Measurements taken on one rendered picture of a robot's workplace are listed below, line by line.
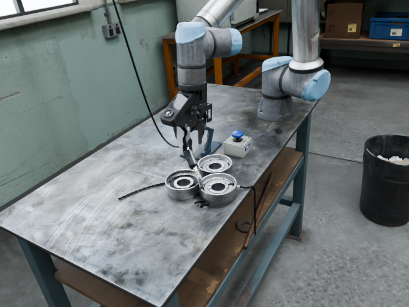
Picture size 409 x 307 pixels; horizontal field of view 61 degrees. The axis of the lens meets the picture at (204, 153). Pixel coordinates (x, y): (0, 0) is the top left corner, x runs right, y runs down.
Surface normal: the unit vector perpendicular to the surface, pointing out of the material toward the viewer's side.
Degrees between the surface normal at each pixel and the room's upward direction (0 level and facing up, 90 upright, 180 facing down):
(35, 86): 90
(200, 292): 0
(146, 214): 0
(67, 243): 0
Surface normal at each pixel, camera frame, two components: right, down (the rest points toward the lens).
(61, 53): 0.86, 0.20
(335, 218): -0.07, -0.86
